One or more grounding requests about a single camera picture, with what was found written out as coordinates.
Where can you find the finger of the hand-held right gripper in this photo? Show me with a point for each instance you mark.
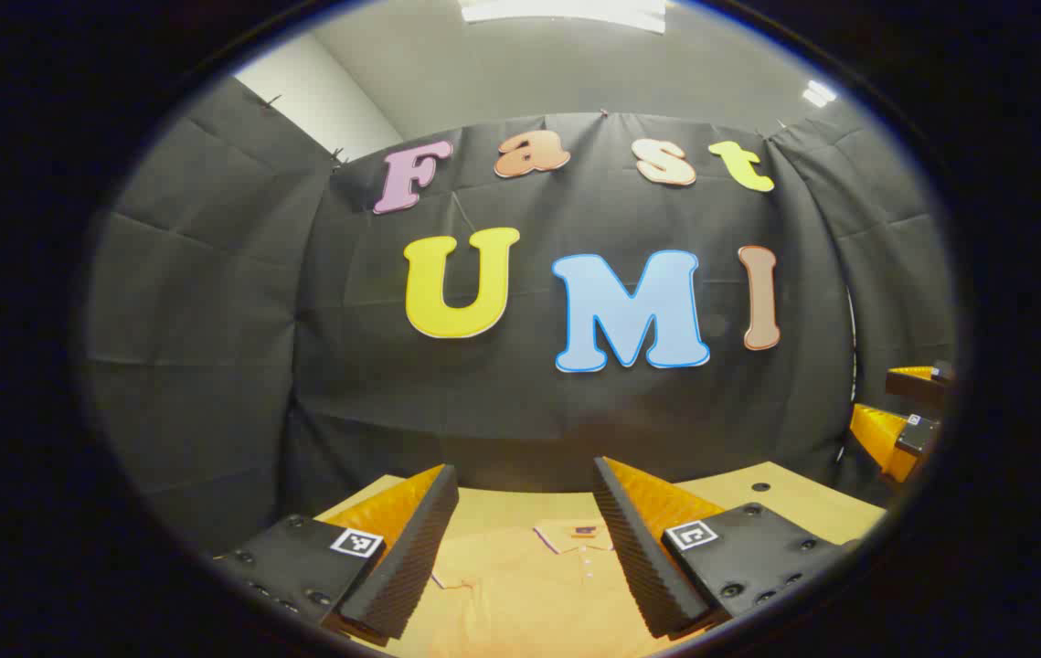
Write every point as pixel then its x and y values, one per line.
pixel 922 384
pixel 886 439

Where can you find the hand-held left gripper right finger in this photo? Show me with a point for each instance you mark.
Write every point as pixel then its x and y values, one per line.
pixel 639 557

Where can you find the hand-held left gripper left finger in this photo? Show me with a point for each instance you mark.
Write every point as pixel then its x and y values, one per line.
pixel 410 567

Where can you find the orange T-shirt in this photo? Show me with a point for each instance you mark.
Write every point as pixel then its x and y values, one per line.
pixel 520 594

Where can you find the ceiling light panel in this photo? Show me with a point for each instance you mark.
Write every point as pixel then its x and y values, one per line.
pixel 566 11
pixel 819 93

